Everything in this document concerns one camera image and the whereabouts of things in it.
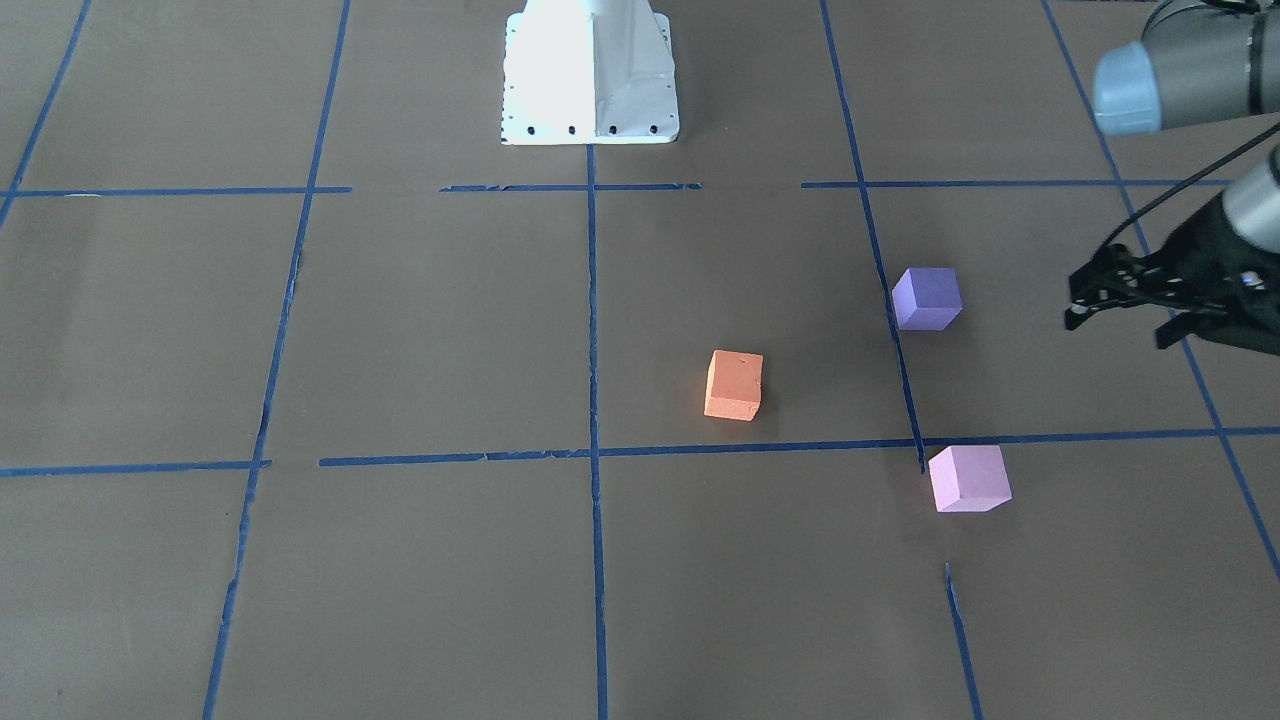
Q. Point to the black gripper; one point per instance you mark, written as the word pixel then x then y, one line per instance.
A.
pixel 1203 243

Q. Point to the orange foam cube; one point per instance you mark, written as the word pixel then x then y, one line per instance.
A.
pixel 734 385

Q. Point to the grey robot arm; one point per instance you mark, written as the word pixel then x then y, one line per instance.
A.
pixel 1195 62

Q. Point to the purple foam cube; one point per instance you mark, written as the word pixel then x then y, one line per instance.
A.
pixel 927 298

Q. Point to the pink foam cube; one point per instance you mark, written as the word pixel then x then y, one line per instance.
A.
pixel 969 478

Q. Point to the brown paper table cover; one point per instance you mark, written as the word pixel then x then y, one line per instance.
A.
pixel 321 403

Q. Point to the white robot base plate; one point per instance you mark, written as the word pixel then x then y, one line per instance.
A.
pixel 588 73

